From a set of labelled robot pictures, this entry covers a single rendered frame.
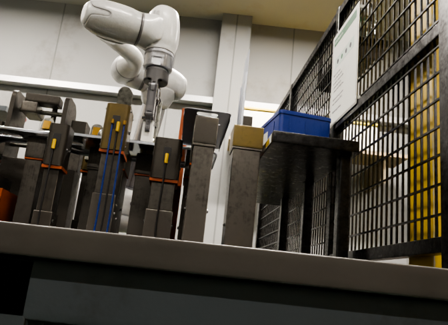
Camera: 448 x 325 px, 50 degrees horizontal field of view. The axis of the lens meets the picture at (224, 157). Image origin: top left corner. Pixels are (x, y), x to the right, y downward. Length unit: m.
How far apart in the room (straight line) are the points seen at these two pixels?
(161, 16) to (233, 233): 0.69
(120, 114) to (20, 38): 4.31
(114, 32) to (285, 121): 0.56
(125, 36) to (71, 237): 0.93
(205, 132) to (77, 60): 4.23
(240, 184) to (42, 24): 4.43
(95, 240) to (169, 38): 0.95
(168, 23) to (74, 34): 3.84
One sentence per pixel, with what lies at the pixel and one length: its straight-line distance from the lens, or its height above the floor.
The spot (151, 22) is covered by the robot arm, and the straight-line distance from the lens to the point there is 1.49.
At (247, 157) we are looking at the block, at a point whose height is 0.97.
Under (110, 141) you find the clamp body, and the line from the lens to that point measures 1.16.
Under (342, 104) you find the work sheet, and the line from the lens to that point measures 1.43.
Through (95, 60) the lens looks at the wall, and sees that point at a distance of 5.13.
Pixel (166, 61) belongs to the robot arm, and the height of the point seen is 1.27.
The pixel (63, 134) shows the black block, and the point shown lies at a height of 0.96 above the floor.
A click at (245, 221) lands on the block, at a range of 1.22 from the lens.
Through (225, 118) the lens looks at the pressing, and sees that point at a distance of 1.05.
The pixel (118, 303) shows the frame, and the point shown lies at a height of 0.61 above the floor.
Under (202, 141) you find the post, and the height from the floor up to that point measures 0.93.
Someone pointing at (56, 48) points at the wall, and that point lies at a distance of 5.30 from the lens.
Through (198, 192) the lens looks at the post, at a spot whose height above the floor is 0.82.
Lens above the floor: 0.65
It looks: 15 degrees up
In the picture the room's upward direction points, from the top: 6 degrees clockwise
